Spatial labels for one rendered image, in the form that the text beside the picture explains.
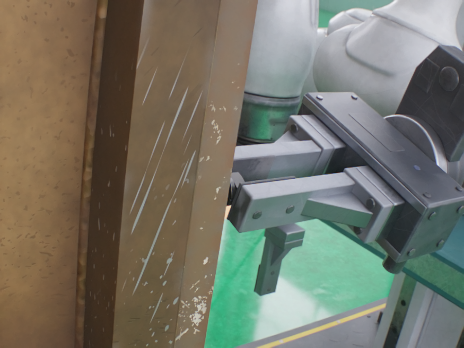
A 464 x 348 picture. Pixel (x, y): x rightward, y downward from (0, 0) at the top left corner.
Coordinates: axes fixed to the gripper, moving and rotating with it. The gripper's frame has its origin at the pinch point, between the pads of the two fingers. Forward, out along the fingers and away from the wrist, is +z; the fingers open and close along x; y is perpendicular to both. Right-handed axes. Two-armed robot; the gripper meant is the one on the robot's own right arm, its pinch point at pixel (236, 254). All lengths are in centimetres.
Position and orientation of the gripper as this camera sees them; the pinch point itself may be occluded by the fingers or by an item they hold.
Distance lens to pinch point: 87.6
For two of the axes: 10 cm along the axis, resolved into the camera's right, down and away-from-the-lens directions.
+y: 8.1, -1.0, 5.7
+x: -5.7, -3.7, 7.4
